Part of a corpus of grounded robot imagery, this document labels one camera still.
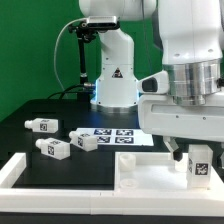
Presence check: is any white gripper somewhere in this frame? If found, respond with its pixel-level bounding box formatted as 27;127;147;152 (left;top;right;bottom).
138;93;224;169

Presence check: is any white square tabletop part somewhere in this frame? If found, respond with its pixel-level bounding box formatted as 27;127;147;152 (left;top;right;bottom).
113;151;224;192

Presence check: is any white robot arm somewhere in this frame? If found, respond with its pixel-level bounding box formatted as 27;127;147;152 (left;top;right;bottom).
79;0;224;161

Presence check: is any white sheet with tags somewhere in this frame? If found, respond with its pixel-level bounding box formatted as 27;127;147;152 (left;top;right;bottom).
77;128;154;146

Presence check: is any white U-shaped obstacle fence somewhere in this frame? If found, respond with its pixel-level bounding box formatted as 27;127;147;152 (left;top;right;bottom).
0;153;224;217

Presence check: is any black camera stand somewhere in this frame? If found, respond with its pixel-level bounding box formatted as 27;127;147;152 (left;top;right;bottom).
69;22;97;102

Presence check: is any grey cable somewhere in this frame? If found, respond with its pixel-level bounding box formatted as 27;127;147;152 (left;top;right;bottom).
53;17;88;92

